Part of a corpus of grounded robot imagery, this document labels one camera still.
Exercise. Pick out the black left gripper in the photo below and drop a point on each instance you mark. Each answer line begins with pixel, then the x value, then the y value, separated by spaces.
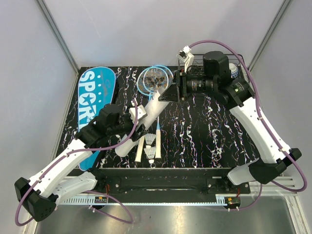
pixel 140 131

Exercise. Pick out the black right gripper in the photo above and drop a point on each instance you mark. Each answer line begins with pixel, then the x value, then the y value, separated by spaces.
pixel 170 94

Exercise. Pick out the white shuttlecock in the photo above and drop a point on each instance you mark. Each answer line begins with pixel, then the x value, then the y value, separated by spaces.
pixel 149 138
pixel 150 154

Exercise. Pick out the white shuttlecock tube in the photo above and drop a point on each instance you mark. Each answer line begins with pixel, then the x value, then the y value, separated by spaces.
pixel 153 109

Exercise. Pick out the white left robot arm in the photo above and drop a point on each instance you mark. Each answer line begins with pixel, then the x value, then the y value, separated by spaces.
pixel 42 193

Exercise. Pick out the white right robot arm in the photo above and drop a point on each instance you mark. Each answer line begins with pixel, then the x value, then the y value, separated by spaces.
pixel 214 79

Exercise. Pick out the blue badminton racket right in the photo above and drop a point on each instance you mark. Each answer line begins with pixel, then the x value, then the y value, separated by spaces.
pixel 154 78

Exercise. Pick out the blue badminton racket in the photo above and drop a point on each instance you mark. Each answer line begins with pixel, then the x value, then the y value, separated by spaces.
pixel 140 86
pixel 154 78

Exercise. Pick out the blue badminton racket left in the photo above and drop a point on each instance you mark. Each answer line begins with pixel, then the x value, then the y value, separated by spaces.
pixel 140 86

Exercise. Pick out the blue sport racket bag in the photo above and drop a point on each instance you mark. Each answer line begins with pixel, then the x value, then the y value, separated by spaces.
pixel 96 88

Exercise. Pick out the blue white patterned bowl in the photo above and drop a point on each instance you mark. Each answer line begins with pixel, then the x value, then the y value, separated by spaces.
pixel 234 70

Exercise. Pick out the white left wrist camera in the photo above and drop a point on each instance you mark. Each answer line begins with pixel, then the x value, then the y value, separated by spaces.
pixel 138 113

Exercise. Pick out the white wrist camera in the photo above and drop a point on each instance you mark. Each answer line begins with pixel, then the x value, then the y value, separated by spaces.
pixel 138 113
pixel 186 57

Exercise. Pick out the black wire dish basket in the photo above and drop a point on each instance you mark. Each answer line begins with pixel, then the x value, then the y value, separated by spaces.
pixel 197 66

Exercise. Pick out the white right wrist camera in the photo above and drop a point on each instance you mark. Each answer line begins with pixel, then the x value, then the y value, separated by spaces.
pixel 186 57

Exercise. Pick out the aluminium frame post right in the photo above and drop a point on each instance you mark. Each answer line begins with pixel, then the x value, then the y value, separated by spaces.
pixel 273 26

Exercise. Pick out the aluminium frame post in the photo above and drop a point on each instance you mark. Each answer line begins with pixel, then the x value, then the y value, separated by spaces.
pixel 273 26
pixel 57 34

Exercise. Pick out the aluminium frame post left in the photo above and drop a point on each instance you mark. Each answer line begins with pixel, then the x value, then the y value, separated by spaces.
pixel 57 34

